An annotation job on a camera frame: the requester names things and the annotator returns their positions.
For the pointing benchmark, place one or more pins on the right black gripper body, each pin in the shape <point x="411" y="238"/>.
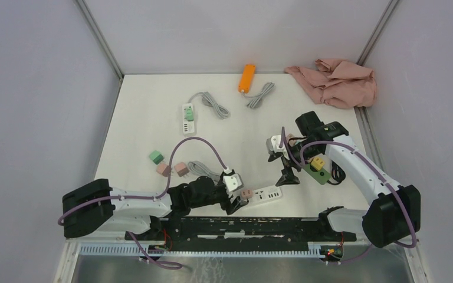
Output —
<point x="297" y="154"/>

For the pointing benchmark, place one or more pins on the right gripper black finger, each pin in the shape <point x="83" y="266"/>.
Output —
<point x="274" y="156"/>
<point x="287" y="177"/>

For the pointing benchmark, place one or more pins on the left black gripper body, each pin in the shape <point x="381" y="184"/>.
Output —
<point x="226" y="203"/>

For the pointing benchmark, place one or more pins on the long white power strip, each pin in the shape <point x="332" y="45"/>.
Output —
<point x="265" y="195"/>

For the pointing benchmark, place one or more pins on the pink plug from orange strip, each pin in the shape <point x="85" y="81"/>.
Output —
<point x="164" y="169"/>

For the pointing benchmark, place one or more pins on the green plug from orange strip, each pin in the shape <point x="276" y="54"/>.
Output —
<point x="156" y="157"/>

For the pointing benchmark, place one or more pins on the small white power strip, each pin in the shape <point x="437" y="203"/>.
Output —
<point x="188" y="127"/>

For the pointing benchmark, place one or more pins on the orange power strip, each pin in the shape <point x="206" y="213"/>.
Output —
<point x="247" y="77"/>

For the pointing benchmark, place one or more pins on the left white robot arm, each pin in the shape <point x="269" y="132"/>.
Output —
<point x="97" y="209"/>

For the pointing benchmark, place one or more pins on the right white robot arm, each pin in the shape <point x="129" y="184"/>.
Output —
<point x="394" y="212"/>

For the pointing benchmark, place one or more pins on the yellow plug on green strip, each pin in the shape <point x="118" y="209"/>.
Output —
<point x="317" y="163"/>

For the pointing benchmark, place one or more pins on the green plug on white strip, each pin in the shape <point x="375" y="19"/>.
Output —
<point x="189" y="115"/>

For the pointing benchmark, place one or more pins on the dark green power strip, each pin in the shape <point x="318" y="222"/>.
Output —
<point x="321" y="176"/>

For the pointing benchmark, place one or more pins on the pink crumpled cloth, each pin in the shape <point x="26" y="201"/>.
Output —
<point x="337" y="82"/>

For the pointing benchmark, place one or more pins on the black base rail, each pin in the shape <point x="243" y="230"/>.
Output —
<point x="241" y="234"/>

